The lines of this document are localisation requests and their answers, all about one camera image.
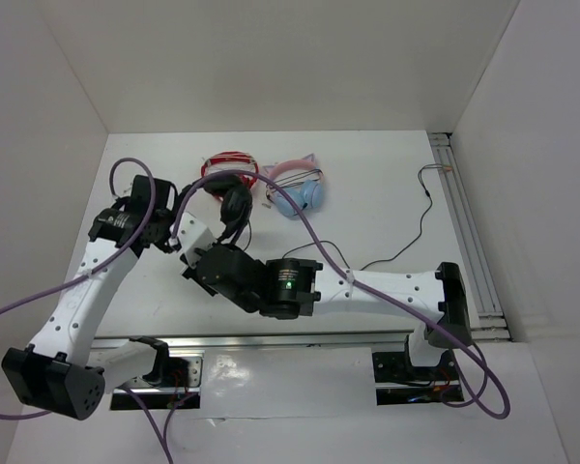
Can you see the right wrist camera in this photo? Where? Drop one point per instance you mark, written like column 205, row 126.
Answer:
column 190, row 231

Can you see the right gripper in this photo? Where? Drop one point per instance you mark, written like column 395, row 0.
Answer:
column 190, row 275

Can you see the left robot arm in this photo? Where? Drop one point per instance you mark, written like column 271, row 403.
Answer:
column 54, row 372

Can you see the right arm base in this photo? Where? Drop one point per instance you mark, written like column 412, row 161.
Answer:
column 397, row 382

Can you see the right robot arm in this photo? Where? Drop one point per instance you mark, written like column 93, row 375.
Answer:
column 290, row 288

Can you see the aluminium rail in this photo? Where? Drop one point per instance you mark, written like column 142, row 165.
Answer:
column 284, row 340
column 492, row 323

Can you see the aluminium right rail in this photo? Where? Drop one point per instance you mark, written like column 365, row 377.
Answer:
column 492, row 323

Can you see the blue pink cat headphones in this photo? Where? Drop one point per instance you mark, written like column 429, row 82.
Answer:
column 301, row 179

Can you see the aluminium front rail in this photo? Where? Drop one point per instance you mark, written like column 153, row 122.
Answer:
column 284, row 340

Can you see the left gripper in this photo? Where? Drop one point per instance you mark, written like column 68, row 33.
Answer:
column 161, row 246

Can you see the red headphones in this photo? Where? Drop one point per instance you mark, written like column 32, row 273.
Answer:
column 229, row 161

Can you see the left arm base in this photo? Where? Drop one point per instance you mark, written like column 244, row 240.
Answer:
column 174, row 372

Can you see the black headset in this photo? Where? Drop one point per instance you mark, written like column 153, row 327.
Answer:
column 234, row 212

